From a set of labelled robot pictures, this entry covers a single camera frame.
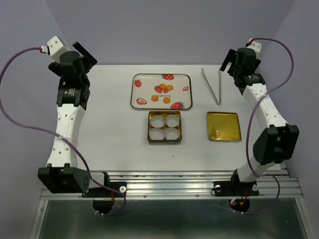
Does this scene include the metal tongs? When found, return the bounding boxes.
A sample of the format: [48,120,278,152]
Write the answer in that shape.
[201,68,222,106]

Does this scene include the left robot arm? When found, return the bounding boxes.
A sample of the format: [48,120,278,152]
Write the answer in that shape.
[38,42,97,194]

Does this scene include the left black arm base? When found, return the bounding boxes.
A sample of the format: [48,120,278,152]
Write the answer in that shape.
[82,172,128,217]

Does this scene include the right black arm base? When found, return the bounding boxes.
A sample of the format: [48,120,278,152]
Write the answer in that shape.
[211,181,259,213]

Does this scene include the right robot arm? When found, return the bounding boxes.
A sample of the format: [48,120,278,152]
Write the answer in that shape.
[220,47,299,194]

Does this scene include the gold tin lid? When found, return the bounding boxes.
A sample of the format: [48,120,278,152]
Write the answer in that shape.
[207,112,242,142]

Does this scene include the strawberry print tray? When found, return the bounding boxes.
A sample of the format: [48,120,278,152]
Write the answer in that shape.
[131,74,193,110]

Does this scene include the top-right white paper cup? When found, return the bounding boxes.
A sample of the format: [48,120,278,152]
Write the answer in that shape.
[165,115,179,127]

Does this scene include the top-left white paper cup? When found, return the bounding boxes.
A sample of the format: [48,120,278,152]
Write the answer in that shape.
[150,115,165,128]

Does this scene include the bottom-right white paper cup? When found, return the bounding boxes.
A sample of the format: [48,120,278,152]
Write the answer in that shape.
[165,127,180,140]

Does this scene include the bottom-left white paper cup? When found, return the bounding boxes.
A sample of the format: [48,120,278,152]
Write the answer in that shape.
[149,128,165,140]

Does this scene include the gold square tin box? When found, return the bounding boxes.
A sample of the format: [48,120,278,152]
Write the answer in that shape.
[147,111,182,145]

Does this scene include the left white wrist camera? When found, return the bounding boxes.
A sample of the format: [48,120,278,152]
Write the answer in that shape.
[40,36,70,63]

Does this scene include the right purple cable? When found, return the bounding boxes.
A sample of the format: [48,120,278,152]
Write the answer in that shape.
[216,37,297,215]

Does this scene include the aluminium rail frame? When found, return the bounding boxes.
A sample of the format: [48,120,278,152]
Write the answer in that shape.
[29,164,316,239]

